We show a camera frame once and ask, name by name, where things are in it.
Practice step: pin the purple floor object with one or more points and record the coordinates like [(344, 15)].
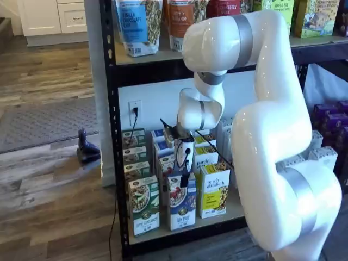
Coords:
[(87, 152)]

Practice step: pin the blue granola bag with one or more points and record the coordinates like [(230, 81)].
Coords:
[(136, 27)]

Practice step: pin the white cabinet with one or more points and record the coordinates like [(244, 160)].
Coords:
[(54, 16)]

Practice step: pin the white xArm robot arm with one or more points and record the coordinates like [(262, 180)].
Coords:
[(272, 136)]

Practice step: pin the green Bobo's apple pie box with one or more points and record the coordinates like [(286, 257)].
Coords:
[(280, 19)]

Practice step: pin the tan wrist camera mount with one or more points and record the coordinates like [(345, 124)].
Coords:
[(170, 136)]

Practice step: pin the purple box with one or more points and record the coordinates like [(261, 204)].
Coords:
[(337, 123), (323, 115)]

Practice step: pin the red granola bag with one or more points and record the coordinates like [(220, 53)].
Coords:
[(225, 6)]

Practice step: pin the orange granola bag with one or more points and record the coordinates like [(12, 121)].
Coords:
[(178, 27)]

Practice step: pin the grey floor mat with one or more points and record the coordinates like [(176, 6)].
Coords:
[(46, 125)]

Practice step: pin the black metal shelf rack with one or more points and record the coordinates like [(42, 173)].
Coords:
[(111, 81)]

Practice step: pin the green white oatmeal box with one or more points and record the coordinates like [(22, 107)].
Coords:
[(144, 209), (133, 138), (136, 170), (134, 155)]

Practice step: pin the yellow Bobo's box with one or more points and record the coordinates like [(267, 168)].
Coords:
[(316, 19)]

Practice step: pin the white wall outlet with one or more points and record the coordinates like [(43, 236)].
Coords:
[(135, 119)]

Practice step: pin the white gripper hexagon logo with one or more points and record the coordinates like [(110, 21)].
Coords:
[(187, 159)]

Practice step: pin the yellow white granola box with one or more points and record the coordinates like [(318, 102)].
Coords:
[(205, 160), (214, 193), (204, 140)]

